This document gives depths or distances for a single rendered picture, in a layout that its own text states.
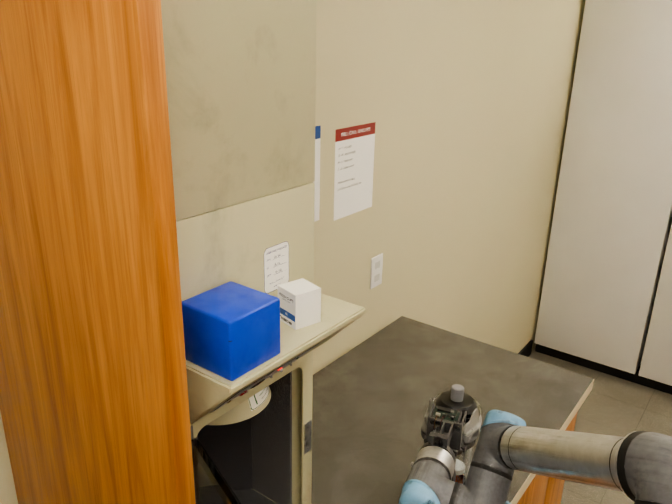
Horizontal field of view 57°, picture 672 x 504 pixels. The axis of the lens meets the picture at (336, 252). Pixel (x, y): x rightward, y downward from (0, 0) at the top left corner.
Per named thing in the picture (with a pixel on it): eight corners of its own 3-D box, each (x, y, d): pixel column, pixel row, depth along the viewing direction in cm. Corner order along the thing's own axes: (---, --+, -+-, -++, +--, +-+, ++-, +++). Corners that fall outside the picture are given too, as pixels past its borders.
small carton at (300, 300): (277, 318, 101) (277, 285, 99) (302, 310, 104) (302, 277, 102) (295, 330, 97) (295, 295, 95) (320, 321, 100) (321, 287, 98)
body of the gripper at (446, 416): (468, 409, 128) (457, 443, 118) (465, 444, 131) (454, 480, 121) (432, 401, 131) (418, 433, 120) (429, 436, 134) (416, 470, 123)
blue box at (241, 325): (182, 359, 88) (178, 301, 85) (232, 333, 96) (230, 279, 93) (231, 383, 83) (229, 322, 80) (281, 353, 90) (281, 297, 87)
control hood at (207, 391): (177, 420, 91) (172, 360, 88) (314, 338, 116) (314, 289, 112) (232, 451, 85) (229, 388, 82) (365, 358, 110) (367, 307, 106)
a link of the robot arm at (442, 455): (449, 495, 117) (407, 484, 120) (454, 480, 121) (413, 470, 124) (452, 462, 114) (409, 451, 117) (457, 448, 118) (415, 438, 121)
